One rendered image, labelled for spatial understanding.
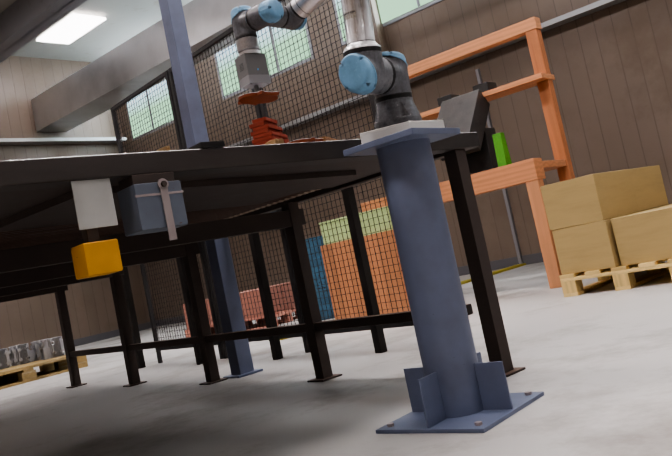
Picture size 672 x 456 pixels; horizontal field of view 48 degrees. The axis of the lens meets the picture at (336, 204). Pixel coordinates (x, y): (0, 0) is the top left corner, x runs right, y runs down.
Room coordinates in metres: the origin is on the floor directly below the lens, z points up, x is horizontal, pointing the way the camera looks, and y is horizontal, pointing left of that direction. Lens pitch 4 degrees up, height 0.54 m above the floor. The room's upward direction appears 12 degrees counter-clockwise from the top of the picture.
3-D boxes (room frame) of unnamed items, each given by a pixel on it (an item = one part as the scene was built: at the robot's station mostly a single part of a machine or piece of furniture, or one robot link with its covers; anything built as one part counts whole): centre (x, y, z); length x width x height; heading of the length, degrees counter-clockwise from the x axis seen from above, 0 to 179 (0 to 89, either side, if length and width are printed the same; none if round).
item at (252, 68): (2.48, 0.19, 1.22); 0.10 x 0.09 x 0.16; 38
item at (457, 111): (6.21, -0.91, 1.10); 1.72 x 1.51 x 2.19; 49
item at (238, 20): (2.47, 0.18, 1.38); 0.09 x 0.08 x 0.11; 53
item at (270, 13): (2.42, 0.09, 1.38); 0.11 x 0.11 x 0.08; 53
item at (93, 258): (1.82, 0.60, 0.74); 0.09 x 0.08 x 0.24; 132
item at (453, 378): (2.33, -0.24, 0.44); 0.38 x 0.38 x 0.87; 50
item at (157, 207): (1.94, 0.47, 0.77); 0.14 x 0.11 x 0.18; 132
